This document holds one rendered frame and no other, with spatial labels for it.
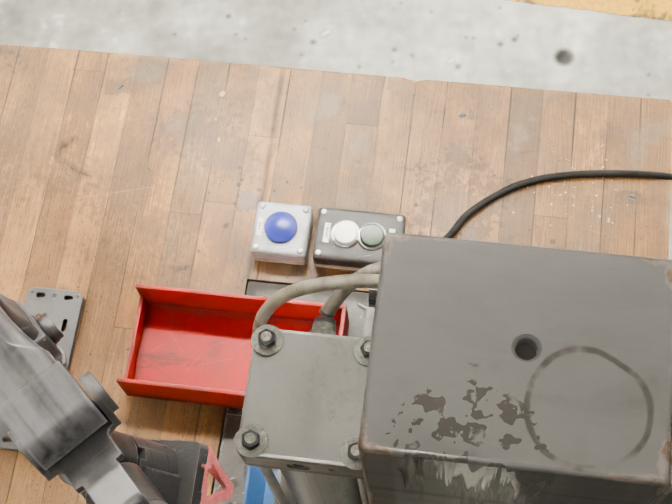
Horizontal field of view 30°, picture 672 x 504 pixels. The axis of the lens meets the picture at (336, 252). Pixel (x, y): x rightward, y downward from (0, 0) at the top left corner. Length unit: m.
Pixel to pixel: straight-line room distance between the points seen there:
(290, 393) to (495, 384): 0.19
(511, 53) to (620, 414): 2.06
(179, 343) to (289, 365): 0.67
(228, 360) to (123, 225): 0.23
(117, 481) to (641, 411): 0.53
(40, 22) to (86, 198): 1.30
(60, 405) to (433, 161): 0.67
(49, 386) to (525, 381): 0.51
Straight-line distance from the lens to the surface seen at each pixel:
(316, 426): 0.83
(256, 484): 1.35
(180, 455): 1.22
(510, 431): 0.69
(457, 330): 0.70
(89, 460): 1.12
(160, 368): 1.51
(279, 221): 1.51
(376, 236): 1.50
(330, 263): 1.51
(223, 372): 1.49
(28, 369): 1.10
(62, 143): 1.66
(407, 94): 1.62
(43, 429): 1.09
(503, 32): 2.74
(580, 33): 2.75
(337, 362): 0.84
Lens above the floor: 2.31
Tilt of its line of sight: 67 degrees down
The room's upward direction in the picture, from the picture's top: 9 degrees counter-clockwise
